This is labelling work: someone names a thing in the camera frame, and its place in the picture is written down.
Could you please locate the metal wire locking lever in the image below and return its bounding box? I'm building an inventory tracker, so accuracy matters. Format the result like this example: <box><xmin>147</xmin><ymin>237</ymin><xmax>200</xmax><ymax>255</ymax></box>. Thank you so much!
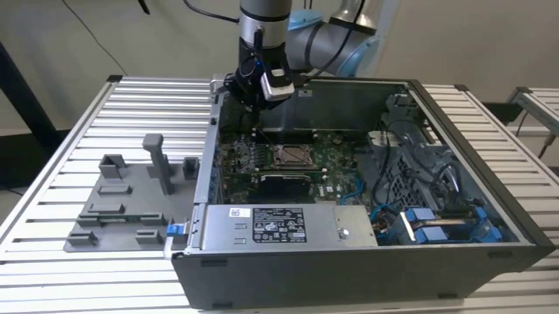
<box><xmin>252</xmin><ymin>127</ymin><xmax>278</xmax><ymax>149</ymax></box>

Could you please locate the CPU with silver top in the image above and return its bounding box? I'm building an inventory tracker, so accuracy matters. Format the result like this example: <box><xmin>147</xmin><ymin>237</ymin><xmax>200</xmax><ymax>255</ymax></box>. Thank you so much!
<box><xmin>279</xmin><ymin>148</ymin><xmax>308</xmax><ymax>164</ymax></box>

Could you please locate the CPU socket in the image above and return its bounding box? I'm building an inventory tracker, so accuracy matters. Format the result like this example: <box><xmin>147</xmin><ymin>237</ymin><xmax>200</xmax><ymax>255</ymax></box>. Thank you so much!
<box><xmin>267</xmin><ymin>143</ymin><xmax>319</xmax><ymax>170</ymax></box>

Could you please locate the black graphics card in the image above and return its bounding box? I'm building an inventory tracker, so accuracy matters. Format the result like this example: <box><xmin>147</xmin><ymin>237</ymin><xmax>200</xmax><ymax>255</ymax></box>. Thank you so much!
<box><xmin>227</xmin><ymin>171</ymin><xmax>327</xmax><ymax>201</ymax></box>

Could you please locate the green motherboard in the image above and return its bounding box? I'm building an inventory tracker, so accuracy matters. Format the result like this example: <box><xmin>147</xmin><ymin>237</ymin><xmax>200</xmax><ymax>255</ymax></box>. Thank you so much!
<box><xmin>216</xmin><ymin>130</ymin><xmax>374</xmax><ymax>206</ymax></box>

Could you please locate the grey plastic parts rack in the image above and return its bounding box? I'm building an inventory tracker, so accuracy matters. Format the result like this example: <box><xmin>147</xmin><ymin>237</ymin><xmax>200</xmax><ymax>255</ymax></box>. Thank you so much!
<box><xmin>63</xmin><ymin>133</ymin><xmax>202</xmax><ymax>253</ymax></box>

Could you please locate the silver power supply unit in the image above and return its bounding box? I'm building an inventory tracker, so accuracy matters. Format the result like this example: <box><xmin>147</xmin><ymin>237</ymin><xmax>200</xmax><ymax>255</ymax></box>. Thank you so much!
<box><xmin>187</xmin><ymin>204</ymin><xmax>379</xmax><ymax>251</ymax></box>

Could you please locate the blue disk carrier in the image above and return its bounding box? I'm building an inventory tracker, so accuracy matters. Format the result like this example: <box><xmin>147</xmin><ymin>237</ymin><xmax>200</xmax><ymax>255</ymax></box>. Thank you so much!
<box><xmin>402</xmin><ymin>206</ymin><xmax>490</xmax><ymax>227</ymax></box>
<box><xmin>412</xmin><ymin>225</ymin><xmax>503</xmax><ymax>245</ymax></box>

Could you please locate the dark grey PC case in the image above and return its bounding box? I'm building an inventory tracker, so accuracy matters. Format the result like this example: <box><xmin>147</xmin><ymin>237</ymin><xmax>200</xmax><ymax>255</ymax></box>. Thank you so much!
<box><xmin>163</xmin><ymin>73</ymin><xmax>557</xmax><ymax>310</ymax></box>

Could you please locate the metal slat table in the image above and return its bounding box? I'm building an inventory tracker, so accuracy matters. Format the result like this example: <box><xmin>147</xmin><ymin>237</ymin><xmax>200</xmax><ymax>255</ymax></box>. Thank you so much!
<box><xmin>506</xmin><ymin>86</ymin><xmax>559</xmax><ymax>135</ymax></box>

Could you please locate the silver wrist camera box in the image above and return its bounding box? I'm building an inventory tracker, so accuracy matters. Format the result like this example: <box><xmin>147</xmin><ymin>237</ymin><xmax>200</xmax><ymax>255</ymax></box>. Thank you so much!
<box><xmin>260</xmin><ymin>67</ymin><xmax>295</xmax><ymax>101</ymax></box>

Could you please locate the black cable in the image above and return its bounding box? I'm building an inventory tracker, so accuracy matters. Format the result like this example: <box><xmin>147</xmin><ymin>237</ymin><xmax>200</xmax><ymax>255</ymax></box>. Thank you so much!
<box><xmin>182</xmin><ymin>0</ymin><xmax>242</xmax><ymax>23</ymax></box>
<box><xmin>300</xmin><ymin>0</ymin><xmax>368</xmax><ymax>86</ymax></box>

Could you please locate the blue wire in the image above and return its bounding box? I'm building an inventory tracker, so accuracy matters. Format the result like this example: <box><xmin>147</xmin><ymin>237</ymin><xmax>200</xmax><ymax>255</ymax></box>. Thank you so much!
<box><xmin>340</xmin><ymin>178</ymin><xmax>366</xmax><ymax>202</ymax></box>

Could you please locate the black desk frame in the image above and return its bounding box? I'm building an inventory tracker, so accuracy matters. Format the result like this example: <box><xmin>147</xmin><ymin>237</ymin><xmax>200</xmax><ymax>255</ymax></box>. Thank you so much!
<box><xmin>0</xmin><ymin>41</ymin><xmax>62</xmax><ymax>190</ymax></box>

